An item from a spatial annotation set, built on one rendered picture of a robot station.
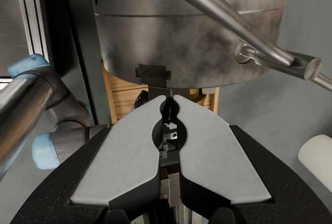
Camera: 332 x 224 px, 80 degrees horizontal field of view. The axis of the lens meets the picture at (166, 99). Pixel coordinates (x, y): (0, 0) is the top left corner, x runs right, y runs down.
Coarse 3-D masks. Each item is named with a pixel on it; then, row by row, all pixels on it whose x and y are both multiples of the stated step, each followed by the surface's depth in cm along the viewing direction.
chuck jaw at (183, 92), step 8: (144, 72) 27; (152, 72) 27; (160, 72) 26; (168, 72) 26; (144, 80) 28; (152, 80) 27; (160, 80) 27; (152, 88) 30; (160, 88) 29; (152, 96) 30; (184, 96) 36
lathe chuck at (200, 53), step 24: (96, 24) 31; (120, 24) 25; (144, 24) 23; (168, 24) 23; (192, 24) 22; (216, 24) 22; (264, 24) 25; (120, 48) 27; (144, 48) 25; (168, 48) 24; (192, 48) 24; (216, 48) 24; (120, 72) 29; (192, 72) 25; (216, 72) 25; (240, 72) 26; (264, 72) 29
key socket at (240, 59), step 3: (240, 42) 24; (243, 42) 24; (237, 45) 24; (240, 45) 24; (243, 45) 25; (237, 48) 24; (240, 48) 25; (237, 51) 25; (240, 51) 25; (237, 54) 25; (237, 57) 25; (240, 57) 25; (243, 57) 26; (246, 57) 26; (237, 60) 25; (240, 60) 26; (243, 60) 26; (246, 60) 26
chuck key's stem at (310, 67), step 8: (248, 48) 24; (248, 56) 24; (256, 56) 22; (264, 56) 21; (296, 56) 19; (304, 56) 18; (312, 56) 18; (264, 64) 22; (272, 64) 21; (280, 64) 20; (296, 64) 18; (304, 64) 18; (312, 64) 18; (320, 64) 18; (288, 72) 19; (296, 72) 19; (304, 72) 18; (312, 72) 18
